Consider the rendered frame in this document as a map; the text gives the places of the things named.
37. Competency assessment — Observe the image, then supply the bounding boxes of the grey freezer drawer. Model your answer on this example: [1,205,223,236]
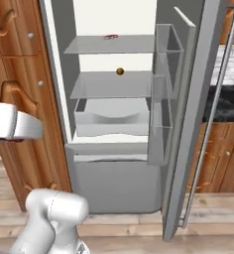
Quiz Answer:
[64,142,165,215]

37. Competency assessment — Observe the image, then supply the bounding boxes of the tall wooden cupboard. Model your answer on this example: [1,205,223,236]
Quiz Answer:
[0,0,72,212]

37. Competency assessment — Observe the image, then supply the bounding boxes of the long grey fridge door handle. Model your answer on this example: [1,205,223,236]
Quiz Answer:
[178,0,234,230]

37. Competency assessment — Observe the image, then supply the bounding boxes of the grey fridge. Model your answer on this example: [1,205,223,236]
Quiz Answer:
[39,0,202,215]

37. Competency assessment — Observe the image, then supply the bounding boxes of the wooden base cupboards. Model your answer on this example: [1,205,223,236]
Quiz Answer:
[185,121,234,194]

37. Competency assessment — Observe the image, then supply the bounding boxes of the grey fridge door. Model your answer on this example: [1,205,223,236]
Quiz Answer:
[161,0,234,242]

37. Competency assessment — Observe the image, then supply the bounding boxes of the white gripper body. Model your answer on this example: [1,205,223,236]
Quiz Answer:
[12,110,45,141]

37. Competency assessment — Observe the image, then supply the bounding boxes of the clear fridge door bin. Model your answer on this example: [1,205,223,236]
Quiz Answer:
[154,23,184,77]
[151,73,178,101]
[147,98,175,167]

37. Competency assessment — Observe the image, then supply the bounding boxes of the glass fridge shelf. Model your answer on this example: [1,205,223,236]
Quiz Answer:
[69,69,154,100]
[63,34,157,56]

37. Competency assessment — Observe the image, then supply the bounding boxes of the red meat pack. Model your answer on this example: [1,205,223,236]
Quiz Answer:
[103,33,120,41]

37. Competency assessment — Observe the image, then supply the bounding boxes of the white fridge crisper drawer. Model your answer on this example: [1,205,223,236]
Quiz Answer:
[73,96,151,138]

